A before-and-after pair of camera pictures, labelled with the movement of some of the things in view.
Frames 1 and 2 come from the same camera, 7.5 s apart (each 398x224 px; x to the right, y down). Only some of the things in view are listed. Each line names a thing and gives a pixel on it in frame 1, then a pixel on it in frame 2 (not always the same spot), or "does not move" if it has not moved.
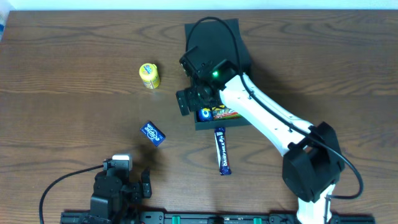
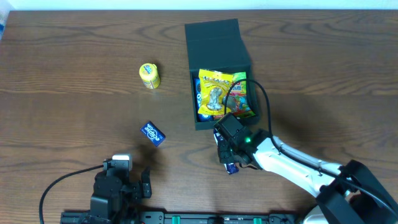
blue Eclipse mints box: [153, 133] does not move
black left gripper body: [137, 189] does not move
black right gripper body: [188, 98] -> [224, 152]
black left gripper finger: [146, 187] does not move
